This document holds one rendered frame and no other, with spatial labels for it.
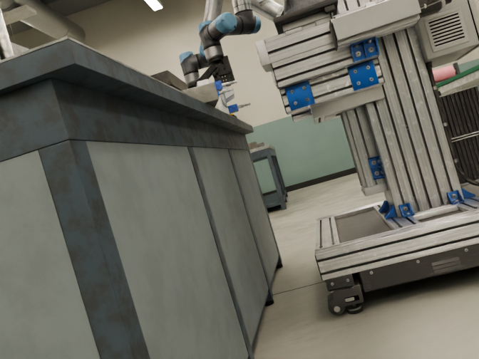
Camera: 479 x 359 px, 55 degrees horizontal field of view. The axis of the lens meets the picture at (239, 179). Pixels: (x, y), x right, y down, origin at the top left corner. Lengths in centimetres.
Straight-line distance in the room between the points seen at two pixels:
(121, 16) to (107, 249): 867
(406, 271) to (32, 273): 119
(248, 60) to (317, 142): 192
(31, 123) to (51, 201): 11
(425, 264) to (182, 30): 770
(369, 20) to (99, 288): 120
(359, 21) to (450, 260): 81
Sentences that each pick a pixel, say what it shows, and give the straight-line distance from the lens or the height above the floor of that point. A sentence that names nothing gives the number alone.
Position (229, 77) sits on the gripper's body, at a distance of 193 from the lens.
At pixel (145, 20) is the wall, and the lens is 912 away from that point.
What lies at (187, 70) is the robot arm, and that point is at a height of 111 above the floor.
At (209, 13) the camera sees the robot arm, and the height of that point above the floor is 130.
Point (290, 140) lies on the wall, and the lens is 834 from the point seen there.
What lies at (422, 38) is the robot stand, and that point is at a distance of 188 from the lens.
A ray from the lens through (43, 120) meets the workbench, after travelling 71.
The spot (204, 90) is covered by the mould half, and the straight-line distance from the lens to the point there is 146.
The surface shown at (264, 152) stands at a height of 73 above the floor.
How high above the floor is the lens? 56
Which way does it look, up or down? 1 degrees down
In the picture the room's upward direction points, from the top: 16 degrees counter-clockwise
